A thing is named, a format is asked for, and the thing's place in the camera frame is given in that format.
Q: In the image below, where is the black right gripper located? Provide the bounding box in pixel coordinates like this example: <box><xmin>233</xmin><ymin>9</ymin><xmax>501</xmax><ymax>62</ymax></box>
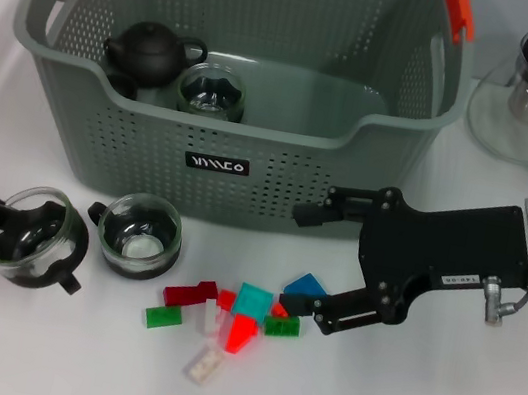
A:
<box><xmin>271</xmin><ymin>168</ymin><xmax>528</xmax><ymax>371</ymax></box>

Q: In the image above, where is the glass teacup with black base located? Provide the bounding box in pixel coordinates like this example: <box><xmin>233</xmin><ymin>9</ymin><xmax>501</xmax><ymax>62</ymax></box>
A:
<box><xmin>77</xmin><ymin>183</ymin><xmax>190</xmax><ymax>289</ymax></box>
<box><xmin>0</xmin><ymin>178</ymin><xmax>98</xmax><ymax>299</ymax></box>
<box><xmin>174</xmin><ymin>57</ymin><xmax>252</xmax><ymax>125</ymax></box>

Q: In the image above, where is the grey perforated storage basket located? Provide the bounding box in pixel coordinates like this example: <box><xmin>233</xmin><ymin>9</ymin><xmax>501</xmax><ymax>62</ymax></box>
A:
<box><xmin>0</xmin><ymin>0</ymin><xmax>484</xmax><ymax>261</ymax></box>

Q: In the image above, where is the blue toy plate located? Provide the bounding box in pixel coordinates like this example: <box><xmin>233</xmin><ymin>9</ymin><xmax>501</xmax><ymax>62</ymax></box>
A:
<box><xmin>282</xmin><ymin>268</ymin><xmax>333</xmax><ymax>303</ymax></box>

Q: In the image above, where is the small orange toy brick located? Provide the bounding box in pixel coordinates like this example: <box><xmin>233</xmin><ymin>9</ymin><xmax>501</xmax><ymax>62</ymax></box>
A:
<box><xmin>270</xmin><ymin>300</ymin><xmax>293</xmax><ymax>320</ymax></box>
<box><xmin>216</xmin><ymin>289</ymin><xmax>239</xmax><ymax>313</ymax></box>

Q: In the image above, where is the teal toy plate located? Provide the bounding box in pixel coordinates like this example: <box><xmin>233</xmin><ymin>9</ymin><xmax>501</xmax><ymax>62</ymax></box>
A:
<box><xmin>229</xmin><ymin>280</ymin><xmax>276</xmax><ymax>324</ymax></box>

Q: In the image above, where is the green toy brick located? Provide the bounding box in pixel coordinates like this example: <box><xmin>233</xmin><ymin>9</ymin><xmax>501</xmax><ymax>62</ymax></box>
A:
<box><xmin>262</xmin><ymin>311</ymin><xmax>304</xmax><ymax>342</ymax></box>
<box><xmin>142</xmin><ymin>302</ymin><xmax>186</xmax><ymax>335</ymax></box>

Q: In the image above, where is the orange sloped toy brick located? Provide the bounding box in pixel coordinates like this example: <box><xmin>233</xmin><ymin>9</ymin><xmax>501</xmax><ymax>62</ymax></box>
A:
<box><xmin>222</xmin><ymin>312</ymin><xmax>261</xmax><ymax>358</ymax></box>

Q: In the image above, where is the white toy brick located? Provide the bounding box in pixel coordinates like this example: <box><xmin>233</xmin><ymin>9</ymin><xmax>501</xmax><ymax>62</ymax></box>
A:
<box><xmin>194</xmin><ymin>296</ymin><xmax>227</xmax><ymax>339</ymax></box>

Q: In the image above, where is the dark red toy brick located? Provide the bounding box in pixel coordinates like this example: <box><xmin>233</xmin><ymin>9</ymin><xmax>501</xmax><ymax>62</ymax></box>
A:
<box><xmin>160</xmin><ymin>273</ymin><xmax>221</xmax><ymax>316</ymax></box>

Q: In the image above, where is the black brand label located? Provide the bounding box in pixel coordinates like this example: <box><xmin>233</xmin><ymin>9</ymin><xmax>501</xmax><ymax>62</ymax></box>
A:
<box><xmin>182</xmin><ymin>150</ymin><xmax>253</xmax><ymax>179</ymax></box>

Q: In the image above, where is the clear beige toy brick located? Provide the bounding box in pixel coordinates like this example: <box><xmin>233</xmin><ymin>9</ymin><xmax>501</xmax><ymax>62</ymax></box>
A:
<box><xmin>181</xmin><ymin>341</ymin><xmax>228</xmax><ymax>390</ymax></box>

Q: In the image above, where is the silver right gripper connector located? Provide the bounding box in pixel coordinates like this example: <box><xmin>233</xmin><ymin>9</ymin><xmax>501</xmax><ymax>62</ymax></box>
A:
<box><xmin>475</xmin><ymin>274</ymin><xmax>510</xmax><ymax>327</ymax></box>

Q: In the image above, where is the black clay teapot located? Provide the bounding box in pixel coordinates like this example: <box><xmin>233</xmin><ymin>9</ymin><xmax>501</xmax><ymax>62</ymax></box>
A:
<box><xmin>98</xmin><ymin>14</ymin><xmax>214</xmax><ymax>98</ymax></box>

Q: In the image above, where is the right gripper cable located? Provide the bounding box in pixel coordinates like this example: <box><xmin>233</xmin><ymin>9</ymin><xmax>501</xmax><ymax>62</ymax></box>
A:
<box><xmin>500</xmin><ymin>282</ymin><xmax>528</xmax><ymax>317</ymax></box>

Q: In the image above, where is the orange basket handle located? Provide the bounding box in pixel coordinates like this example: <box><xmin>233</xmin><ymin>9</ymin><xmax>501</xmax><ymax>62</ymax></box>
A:
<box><xmin>431</xmin><ymin>0</ymin><xmax>482</xmax><ymax>46</ymax></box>

